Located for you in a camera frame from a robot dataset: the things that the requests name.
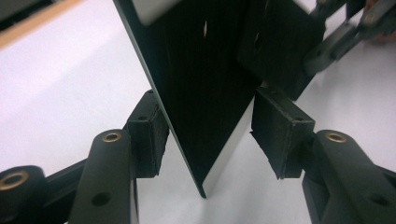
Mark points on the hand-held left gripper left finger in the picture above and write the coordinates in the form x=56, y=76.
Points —
x=148, y=140

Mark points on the black photo frame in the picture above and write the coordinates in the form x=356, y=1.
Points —
x=202, y=93

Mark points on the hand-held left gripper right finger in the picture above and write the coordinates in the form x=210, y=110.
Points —
x=280, y=133

